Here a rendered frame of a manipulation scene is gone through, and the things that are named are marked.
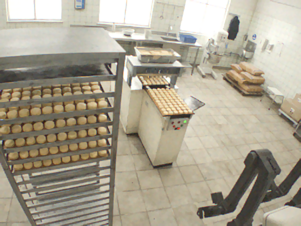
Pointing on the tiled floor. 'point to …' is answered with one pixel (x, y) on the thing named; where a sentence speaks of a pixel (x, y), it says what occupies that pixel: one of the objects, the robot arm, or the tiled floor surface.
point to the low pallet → (241, 88)
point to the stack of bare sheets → (193, 103)
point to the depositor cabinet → (131, 102)
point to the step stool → (274, 96)
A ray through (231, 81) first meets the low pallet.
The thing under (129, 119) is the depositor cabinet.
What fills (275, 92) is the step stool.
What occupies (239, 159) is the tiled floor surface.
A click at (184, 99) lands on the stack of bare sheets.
